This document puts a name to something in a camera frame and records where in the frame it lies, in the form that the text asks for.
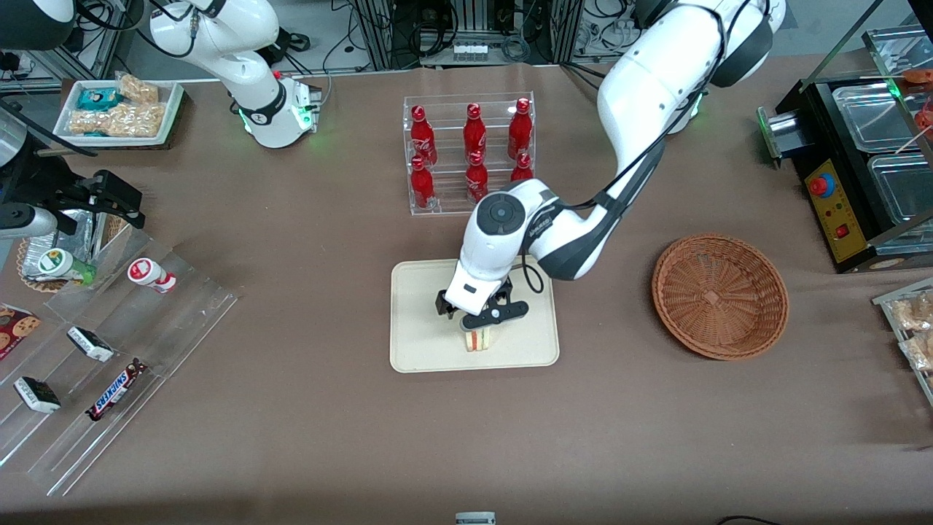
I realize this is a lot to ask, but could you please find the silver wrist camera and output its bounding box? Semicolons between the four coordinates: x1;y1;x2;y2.
0;203;60;240
461;300;529;334

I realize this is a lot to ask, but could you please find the red label yogurt bottle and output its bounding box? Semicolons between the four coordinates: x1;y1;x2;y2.
127;257;178;295

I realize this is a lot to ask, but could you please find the white rectangular snack dish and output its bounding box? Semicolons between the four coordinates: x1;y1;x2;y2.
53;79;186;149

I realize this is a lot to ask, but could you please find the black white snack bar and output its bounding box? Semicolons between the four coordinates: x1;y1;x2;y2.
13;376;63;415
66;325;116;364

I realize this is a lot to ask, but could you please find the foil lined wicker basket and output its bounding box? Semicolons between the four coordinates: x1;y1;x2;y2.
15;206;133;294

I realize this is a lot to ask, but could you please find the triangular sandwich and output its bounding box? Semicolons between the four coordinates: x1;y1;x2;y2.
459;326;499;354

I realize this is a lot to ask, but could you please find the clear acrylic bottle rack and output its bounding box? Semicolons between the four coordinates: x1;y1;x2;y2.
402;92;536;217

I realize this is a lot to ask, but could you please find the wrapped golden pastry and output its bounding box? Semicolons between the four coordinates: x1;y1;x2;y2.
890;291;933;333
899;331;933;373

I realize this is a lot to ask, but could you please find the small rice cracker bag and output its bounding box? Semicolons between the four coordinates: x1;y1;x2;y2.
116;72;160;105

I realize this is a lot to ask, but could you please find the clear acrylic stepped shelf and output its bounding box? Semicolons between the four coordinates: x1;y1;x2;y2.
0;217;241;499

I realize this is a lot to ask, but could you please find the aluminium equipment rack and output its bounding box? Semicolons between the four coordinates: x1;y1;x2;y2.
352;0;585;71

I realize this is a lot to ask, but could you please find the red cookie packet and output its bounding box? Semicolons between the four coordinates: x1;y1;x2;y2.
0;302;43;362

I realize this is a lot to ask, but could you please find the steel food pan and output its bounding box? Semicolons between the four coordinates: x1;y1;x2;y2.
832;82;928;155
867;152;933;228

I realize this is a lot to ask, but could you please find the black food warmer machine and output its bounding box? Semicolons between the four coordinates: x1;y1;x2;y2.
757;71;933;276

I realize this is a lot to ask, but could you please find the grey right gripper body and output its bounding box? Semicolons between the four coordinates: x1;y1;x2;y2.
0;107;77;211

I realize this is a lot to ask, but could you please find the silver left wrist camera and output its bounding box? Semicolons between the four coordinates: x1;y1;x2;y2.
461;300;529;334

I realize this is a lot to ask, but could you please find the brown snickers bar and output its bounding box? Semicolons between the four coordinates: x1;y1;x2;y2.
85;358;149;422

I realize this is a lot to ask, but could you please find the red orange fried food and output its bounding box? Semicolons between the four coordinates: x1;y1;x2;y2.
902;67;933;133

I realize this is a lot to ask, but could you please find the large rice cracker bag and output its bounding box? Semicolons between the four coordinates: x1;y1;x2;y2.
67;101;168;139

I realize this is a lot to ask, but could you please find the steel shelf tray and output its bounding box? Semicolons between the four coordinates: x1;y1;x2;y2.
862;25;926;74

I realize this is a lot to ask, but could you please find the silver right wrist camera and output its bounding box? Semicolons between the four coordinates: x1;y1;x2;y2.
0;203;60;240

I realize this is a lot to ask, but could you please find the green label yogurt bottle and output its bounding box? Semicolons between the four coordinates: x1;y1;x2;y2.
37;247;98;286

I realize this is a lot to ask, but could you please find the teal snack packet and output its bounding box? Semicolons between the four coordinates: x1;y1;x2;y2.
76;87;122;112

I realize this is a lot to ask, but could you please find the beige rectangular serving tray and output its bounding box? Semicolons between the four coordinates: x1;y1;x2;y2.
390;254;561;374

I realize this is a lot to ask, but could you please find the grey pastry tray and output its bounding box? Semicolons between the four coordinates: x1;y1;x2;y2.
872;276;933;407

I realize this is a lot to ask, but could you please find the round brown wicker basket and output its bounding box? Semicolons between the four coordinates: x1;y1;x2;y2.
651;233;790;362

